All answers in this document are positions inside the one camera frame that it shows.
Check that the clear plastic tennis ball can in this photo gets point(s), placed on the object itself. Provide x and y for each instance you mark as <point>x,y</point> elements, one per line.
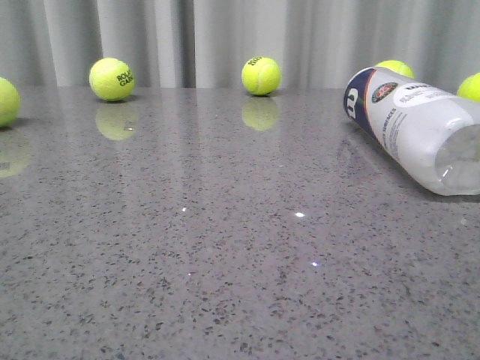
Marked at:
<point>431,133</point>

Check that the far right tennis ball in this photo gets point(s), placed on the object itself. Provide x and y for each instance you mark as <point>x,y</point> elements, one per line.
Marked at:
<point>470,88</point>

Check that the far left tennis ball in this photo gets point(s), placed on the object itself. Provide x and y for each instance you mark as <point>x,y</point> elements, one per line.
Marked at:
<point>10,101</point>

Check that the grey pleated curtain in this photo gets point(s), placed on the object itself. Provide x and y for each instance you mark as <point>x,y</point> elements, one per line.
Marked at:
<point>204,44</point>

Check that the centre yellow tennis ball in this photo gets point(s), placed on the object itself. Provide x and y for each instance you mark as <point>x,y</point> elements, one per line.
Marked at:
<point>261,75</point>

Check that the Roland Garros tennis ball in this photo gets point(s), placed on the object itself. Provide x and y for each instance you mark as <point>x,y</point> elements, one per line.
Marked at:
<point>111,79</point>

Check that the Wilson 3 tennis ball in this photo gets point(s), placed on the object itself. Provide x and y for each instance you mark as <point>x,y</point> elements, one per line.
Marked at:
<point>395,68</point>

